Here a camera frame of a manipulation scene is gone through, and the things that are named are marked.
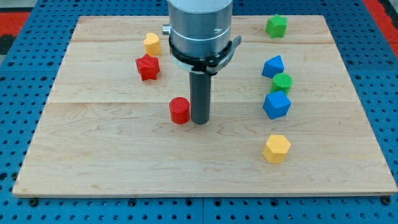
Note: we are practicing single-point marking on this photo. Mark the green cylinder block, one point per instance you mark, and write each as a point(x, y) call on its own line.
point(281, 82)

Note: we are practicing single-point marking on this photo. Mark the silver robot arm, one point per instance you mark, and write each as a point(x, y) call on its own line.
point(199, 34)

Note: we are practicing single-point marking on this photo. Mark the yellow hexagon block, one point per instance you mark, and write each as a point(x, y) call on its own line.
point(276, 149)

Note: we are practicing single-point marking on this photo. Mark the yellow heart block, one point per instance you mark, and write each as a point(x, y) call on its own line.
point(152, 44)

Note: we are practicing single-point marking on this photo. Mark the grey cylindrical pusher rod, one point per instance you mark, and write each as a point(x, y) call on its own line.
point(200, 96)

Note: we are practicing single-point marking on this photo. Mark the red cylinder block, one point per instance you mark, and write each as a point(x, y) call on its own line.
point(179, 110)

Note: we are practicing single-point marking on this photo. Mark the blue cube block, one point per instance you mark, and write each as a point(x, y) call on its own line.
point(276, 104)

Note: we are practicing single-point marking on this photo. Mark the red star block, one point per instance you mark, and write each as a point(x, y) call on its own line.
point(148, 67)

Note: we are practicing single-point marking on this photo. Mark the green star block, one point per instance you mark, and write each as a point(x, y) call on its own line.
point(276, 26)

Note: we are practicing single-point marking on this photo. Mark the blue pentagon block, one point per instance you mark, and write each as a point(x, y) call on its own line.
point(273, 66)

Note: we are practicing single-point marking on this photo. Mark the wooden board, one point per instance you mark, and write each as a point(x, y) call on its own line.
point(105, 133)

